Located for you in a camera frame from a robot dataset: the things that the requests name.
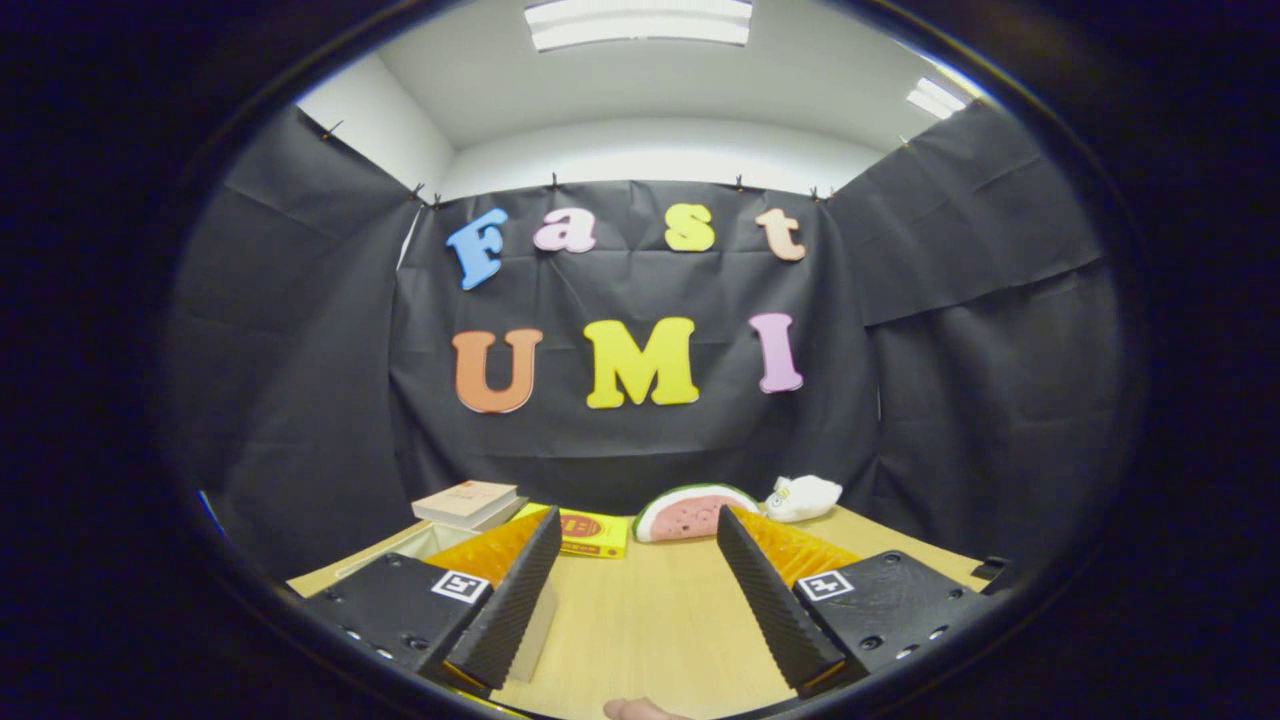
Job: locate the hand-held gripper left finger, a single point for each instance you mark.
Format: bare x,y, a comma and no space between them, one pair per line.
505,605

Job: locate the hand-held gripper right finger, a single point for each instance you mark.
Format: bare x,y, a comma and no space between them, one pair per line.
775,610

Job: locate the beige fabric storage box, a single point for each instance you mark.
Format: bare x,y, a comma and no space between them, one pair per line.
537,635

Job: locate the beige paperback book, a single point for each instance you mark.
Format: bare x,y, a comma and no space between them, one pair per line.
465,500

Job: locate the white plush toy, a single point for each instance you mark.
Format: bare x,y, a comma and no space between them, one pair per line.
805,497

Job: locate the yellow book with red circle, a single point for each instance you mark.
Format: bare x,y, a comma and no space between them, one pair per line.
595,530

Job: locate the watermelon slice plush toy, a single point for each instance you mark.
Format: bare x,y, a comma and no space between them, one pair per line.
690,515

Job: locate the black backdrop cloth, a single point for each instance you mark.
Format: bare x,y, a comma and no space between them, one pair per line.
640,440

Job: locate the small ceiling light panel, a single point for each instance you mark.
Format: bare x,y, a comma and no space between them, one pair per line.
935,97

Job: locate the long ceiling light panel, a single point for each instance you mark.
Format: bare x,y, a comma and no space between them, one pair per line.
640,22

